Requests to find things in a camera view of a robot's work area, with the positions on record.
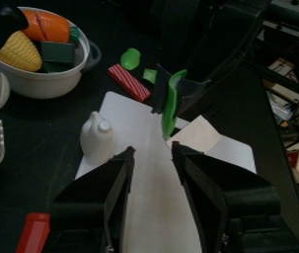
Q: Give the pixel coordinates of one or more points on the brown cardboard box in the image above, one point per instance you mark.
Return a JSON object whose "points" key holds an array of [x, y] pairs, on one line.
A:
{"points": [[280, 68]]}

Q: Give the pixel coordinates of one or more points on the small teal toy piece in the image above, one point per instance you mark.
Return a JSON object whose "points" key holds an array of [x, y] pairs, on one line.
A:
{"points": [[75, 35]]}

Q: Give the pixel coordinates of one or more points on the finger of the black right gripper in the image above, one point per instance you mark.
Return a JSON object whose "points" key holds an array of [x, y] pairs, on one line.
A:
{"points": [[160, 92], [190, 92]]}

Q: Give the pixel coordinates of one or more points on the black frame post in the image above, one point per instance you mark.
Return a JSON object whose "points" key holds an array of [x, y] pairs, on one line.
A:
{"points": [[260, 131]]}

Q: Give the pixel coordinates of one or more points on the orange toy fruit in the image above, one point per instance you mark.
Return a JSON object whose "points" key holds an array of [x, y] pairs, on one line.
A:
{"points": [[48, 26]]}

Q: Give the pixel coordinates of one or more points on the red white striped toy block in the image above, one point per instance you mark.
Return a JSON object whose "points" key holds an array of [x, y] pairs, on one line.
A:
{"points": [[128, 82]]}

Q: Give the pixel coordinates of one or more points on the small green husk piece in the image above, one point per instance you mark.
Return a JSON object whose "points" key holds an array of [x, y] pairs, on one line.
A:
{"points": [[149, 75]]}

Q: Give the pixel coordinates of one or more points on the white toy pot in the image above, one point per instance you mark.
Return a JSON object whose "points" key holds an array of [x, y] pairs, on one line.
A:
{"points": [[49, 82]]}

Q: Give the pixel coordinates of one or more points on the white toy bottle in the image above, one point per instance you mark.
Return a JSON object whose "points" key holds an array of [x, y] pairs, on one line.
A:
{"points": [[96, 138]]}

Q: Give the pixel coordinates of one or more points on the tan paper card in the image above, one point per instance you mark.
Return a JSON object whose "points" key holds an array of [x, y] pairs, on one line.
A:
{"points": [[196, 135]]}

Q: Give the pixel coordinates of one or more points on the long green corn husk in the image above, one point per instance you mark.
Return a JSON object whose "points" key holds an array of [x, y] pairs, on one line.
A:
{"points": [[169, 102]]}

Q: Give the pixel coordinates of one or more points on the small oval green corn husk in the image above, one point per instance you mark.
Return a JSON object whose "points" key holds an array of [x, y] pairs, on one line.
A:
{"points": [[129, 58]]}

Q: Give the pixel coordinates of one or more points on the black plastic toy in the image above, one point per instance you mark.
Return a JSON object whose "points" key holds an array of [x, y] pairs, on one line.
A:
{"points": [[0, 29]]}

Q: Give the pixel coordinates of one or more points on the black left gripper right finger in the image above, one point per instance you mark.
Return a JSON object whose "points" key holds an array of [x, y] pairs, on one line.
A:
{"points": [[226, 204]]}

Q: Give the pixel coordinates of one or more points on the metal frame rail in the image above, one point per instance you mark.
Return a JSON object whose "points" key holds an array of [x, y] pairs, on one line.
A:
{"points": [[290, 31]]}

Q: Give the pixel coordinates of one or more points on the dark green toy block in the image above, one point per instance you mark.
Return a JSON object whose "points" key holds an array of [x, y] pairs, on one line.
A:
{"points": [[57, 54]]}

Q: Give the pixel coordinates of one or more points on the yellow toy corn cob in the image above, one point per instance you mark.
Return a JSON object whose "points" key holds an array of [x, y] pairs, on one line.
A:
{"points": [[19, 51]]}

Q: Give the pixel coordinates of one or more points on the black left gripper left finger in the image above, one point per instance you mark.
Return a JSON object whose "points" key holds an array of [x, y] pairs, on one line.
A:
{"points": [[89, 204]]}

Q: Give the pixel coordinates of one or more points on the white paper sheet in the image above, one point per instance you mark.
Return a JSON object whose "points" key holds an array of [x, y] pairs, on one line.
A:
{"points": [[153, 184]]}

